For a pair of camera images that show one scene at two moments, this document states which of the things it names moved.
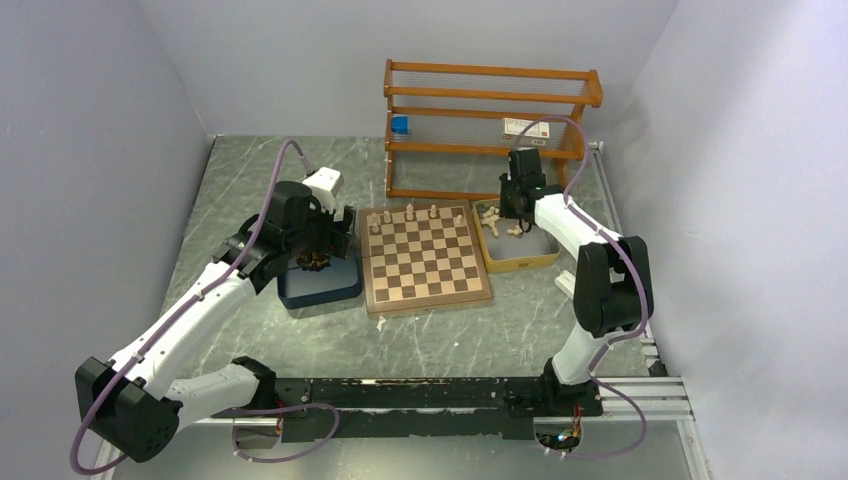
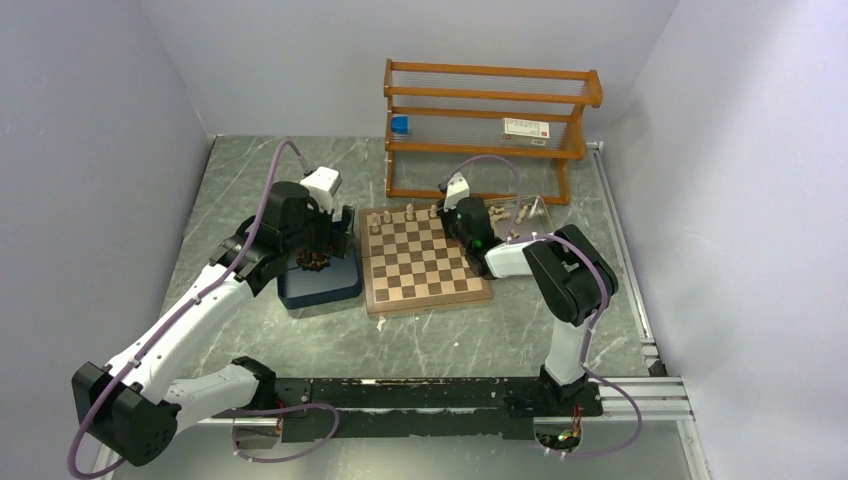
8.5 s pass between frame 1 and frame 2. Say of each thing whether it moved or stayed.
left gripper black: stayed
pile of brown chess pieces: stayed
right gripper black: moved
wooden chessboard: stayed
